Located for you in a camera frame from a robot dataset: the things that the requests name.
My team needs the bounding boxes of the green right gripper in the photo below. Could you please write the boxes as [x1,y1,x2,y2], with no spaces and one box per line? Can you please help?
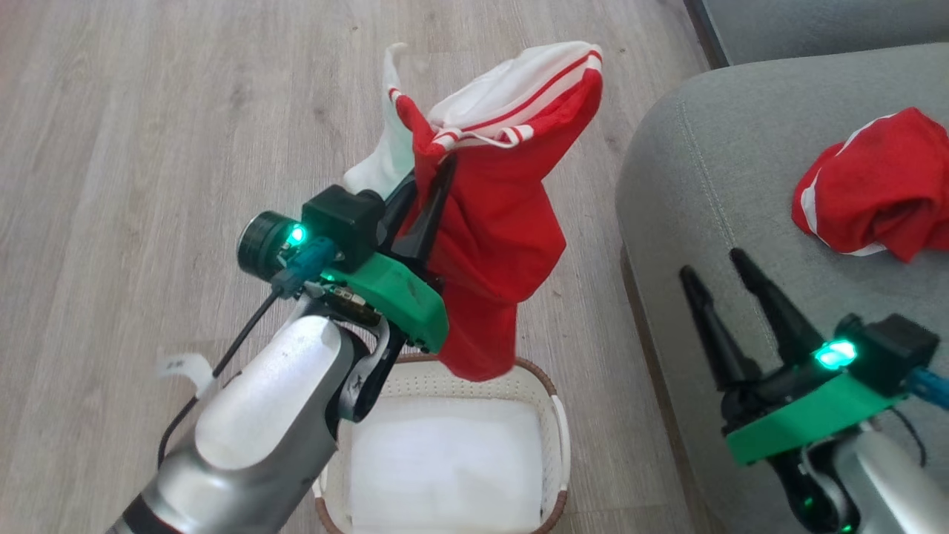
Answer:
[680,248,909,468]

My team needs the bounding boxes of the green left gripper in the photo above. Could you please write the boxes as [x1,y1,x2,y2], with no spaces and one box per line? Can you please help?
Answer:
[319,154,459,354]

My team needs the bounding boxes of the red white-lined garment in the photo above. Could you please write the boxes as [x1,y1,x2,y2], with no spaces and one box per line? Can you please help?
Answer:
[343,41,604,383]

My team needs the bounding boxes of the red white-striped shorts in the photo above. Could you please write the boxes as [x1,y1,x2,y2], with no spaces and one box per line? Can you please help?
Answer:
[791,108,949,264]

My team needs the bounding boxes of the grey fabric sofa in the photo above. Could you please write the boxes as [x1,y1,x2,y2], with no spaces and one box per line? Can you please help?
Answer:
[615,43,949,534]

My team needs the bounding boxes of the white brown-rimmed laundry basket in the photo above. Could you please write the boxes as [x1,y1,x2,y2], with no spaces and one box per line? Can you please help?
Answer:
[311,352,572,534]

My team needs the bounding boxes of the white basket liner cloth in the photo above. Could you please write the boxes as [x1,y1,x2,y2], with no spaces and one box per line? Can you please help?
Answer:
[348,397,546,531]

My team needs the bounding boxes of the blue-plug left camera cable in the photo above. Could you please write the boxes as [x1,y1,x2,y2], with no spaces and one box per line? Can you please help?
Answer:
[157,237,340,468]

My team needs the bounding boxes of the blue-plug camera cable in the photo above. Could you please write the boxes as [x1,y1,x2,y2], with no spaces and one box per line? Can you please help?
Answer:
[908,367,949,412]
[157,237,340,468]

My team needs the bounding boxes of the blue-plug right camera cable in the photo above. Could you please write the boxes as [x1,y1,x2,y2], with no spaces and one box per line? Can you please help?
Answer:
[908,367,949,412]

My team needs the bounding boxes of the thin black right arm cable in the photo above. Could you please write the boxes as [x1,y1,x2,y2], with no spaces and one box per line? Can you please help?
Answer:
[886,406,927,468]

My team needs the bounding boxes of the white cable tag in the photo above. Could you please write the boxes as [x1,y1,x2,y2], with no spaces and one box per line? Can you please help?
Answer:
[156,352,219,398]

